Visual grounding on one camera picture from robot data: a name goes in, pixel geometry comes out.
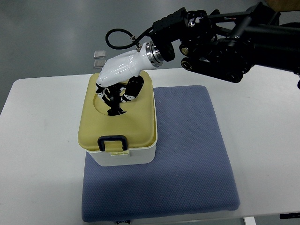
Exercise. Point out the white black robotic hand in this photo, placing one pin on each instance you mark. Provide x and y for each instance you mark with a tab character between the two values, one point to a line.
120	80

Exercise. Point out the yellow storage box lid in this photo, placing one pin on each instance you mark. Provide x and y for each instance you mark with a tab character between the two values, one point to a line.
110	123

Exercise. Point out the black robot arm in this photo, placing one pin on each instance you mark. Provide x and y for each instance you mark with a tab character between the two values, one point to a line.
227	46

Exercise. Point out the white storage box body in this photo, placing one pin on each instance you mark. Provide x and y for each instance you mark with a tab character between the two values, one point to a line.
123	155

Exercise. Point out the brown cardboard box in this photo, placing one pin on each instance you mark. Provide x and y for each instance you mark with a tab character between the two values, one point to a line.
284	5

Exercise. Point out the lower silver floor plate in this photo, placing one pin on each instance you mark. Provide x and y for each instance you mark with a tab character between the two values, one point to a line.
99	63

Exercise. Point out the silver floor plate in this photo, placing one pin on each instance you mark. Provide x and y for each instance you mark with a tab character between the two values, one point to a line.
99	63
99	54

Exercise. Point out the upper silver floor plate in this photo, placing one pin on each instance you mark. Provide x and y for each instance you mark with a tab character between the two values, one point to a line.
99	54

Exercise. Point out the blue padded mat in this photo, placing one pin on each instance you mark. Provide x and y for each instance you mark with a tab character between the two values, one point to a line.
190	173

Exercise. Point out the white table leg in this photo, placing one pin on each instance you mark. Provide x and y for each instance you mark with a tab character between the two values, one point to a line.
249	221

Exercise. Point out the black table control panel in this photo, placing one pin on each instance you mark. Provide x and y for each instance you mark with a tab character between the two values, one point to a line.
289	215

